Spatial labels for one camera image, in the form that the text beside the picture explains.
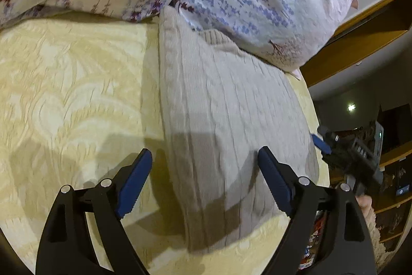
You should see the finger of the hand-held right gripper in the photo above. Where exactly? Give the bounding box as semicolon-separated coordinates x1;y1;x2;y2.
318;126;336;142
311;133;332;155

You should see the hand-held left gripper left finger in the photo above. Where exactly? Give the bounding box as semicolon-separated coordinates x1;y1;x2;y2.
35;148;153;275

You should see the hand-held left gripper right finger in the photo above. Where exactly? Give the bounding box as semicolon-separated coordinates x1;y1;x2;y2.
257;146;377;275

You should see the beige knitted cushion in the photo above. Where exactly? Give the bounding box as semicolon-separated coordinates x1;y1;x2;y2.
159;6;321;254

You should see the person's right forearm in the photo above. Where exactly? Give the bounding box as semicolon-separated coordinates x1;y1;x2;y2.
364;210;392;260

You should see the person's right hand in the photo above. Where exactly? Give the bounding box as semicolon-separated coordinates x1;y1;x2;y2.
356;194;375;221

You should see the dark wooden shelf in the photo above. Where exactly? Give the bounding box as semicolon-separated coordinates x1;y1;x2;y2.
370;146;412;250

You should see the bedside clutter pile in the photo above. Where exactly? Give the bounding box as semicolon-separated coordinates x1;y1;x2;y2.
299;210;326;270

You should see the yellow patterned bedspread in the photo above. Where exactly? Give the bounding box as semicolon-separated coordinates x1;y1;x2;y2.
0;12;330;275

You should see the wooden headboard frame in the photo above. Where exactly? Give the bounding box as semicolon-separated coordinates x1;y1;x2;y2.
299;0;412;96

